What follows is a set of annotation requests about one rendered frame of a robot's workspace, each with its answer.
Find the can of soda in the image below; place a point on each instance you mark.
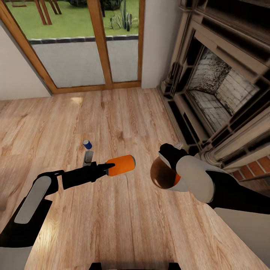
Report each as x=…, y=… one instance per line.
x=177, y=178
x=87, y=144
x=122, y=164

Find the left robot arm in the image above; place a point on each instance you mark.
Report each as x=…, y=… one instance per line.
x=19, y=235

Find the door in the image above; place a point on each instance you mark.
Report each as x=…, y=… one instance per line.
x=80, y=45

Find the trash can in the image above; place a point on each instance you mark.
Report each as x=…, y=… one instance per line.
x=163, y=177

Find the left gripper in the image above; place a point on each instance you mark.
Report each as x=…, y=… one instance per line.
x=91, y=173

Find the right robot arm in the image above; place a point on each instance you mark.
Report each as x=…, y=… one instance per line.
x=245, y=211

